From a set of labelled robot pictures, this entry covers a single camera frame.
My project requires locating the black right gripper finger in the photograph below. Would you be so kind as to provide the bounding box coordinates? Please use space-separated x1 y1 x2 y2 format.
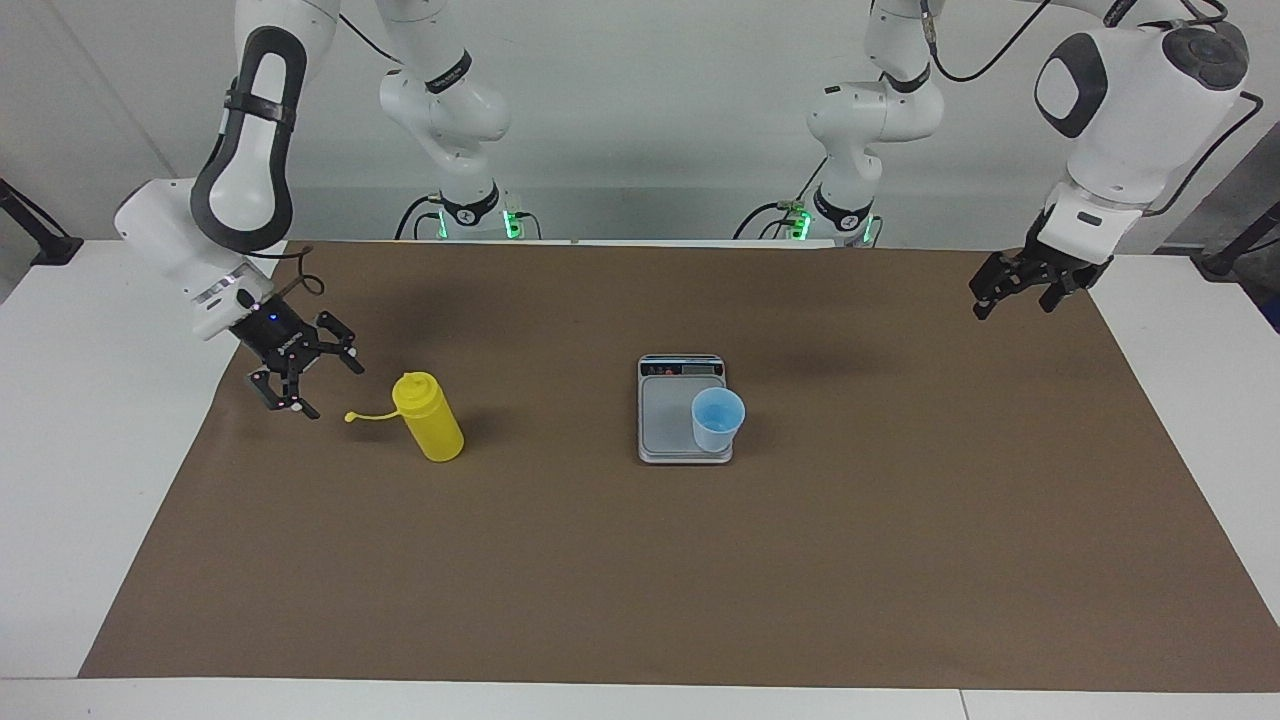
247 368 321 419
315 312 366 376

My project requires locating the yellow squeeze bottle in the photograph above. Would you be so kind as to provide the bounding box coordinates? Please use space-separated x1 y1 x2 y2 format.
344 371 465 463

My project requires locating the light blue plastic cup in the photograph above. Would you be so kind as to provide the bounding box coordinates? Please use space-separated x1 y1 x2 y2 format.
692 387 747 454

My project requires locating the silver digital kitchen scale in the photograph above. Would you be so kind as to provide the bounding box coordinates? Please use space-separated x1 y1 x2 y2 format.
637 354 735 465

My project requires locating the black stand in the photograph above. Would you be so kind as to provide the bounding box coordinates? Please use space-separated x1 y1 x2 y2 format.
0 178 84 267
1195 198 1280 279

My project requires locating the brown paper table mat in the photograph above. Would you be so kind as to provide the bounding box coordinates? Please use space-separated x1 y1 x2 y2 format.
78 240 1280 693

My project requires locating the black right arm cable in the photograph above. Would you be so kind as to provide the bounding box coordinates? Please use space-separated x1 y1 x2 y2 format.
262 245 327 303

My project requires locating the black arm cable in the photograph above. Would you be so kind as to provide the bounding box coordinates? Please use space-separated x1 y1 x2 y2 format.
915 0 1265 216
262 245 327 303

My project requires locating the black base cable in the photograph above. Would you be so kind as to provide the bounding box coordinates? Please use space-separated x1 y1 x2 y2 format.
395 193 446 241
733 155 833 241

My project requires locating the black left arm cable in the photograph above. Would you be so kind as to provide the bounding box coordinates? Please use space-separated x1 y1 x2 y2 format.
915 0 1265 216

